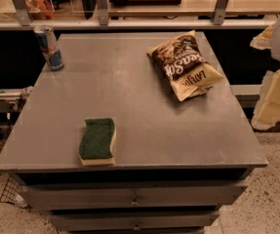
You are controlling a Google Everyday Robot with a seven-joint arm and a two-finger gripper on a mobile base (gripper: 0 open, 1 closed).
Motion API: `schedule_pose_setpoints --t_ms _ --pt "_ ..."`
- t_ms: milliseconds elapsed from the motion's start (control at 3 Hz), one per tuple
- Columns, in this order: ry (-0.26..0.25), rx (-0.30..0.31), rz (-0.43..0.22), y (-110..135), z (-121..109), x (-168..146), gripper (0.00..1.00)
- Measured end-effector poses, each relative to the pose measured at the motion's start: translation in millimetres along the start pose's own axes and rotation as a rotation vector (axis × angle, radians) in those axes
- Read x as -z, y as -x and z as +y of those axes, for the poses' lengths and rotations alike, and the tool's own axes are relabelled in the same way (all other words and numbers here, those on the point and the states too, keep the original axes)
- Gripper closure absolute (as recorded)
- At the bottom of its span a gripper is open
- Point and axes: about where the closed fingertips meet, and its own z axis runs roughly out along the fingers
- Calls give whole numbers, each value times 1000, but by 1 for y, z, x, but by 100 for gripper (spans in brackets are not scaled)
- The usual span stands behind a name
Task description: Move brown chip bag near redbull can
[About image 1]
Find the grey drawer cabinet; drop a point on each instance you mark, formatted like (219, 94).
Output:
(182, 159)

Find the right metal bracket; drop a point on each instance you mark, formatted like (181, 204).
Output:
(218, 15)

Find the brown chip bag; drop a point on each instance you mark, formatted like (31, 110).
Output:
(189, 73)

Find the lower drawer knob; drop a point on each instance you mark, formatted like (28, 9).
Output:
(136, 227)

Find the green yellow sponge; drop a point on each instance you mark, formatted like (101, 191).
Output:
(97, 142)

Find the metal bracket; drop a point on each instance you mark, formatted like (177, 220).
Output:
(218, 15)
(103, 16)
(22, 12)

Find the drawer knob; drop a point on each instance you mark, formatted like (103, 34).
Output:
(135, 202)
(136, 227)

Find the upper drawer knob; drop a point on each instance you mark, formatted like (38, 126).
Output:
(135, 202)

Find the wire rack on floor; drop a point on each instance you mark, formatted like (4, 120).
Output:
(10, 193)

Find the redbull can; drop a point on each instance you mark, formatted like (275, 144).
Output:
(49, 47)

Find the left metal bracket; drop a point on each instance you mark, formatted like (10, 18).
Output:
(22, 12)

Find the orange bag behind glass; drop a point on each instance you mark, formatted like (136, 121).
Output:
(40, 6)

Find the middle metal bracket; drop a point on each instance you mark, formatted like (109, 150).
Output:
(103, 16)

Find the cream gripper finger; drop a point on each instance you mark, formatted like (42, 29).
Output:
(267, 110)
(263, 40)

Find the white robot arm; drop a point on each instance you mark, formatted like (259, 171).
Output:
(275, 41)

